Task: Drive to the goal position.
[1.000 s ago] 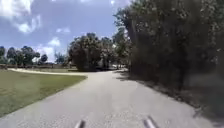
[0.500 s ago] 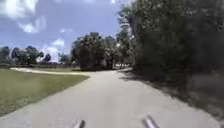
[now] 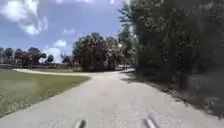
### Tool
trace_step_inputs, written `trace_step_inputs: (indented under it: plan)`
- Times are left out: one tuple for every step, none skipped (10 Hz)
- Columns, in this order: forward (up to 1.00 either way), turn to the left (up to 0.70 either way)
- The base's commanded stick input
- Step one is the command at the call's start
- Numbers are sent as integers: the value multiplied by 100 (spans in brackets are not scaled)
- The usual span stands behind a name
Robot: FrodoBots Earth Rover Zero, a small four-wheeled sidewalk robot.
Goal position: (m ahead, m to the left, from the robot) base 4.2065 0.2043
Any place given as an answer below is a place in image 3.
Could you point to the clump of dark trees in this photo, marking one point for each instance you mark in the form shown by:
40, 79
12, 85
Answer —
95, 53

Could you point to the pale gravel path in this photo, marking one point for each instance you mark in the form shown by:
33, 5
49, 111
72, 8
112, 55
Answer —
110, 100

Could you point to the dense wood of trees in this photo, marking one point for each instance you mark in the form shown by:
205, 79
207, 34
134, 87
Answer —
173, 36

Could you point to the robot's own part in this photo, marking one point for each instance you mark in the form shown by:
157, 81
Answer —
80, 124
150, 122

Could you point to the green grass field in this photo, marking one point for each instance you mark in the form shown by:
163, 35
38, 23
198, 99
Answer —
30, 86

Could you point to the distant row of trees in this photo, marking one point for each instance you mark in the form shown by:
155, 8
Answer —
26, 56

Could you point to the dark shaded verge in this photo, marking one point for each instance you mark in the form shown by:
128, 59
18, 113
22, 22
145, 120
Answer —
196, 90

